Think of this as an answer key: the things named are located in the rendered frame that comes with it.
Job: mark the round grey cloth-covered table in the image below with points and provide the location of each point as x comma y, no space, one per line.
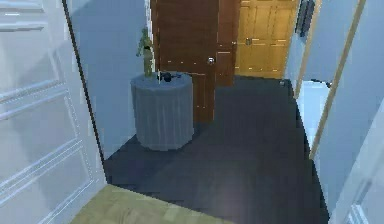
163,113

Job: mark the small black object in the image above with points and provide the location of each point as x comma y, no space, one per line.
167,77

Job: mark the silver round door knob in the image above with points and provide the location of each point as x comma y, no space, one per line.
210,60

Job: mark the dark brown room door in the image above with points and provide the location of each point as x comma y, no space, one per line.
186,43

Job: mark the green house plant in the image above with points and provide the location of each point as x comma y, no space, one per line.
146,50

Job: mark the small metal door knob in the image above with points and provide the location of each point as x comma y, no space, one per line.
248,41

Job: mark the light brown panelled door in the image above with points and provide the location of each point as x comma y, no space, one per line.
265,36

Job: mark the white panelled room door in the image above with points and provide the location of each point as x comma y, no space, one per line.
36,113

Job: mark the dark framed wall picture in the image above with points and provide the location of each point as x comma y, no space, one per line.
305,16

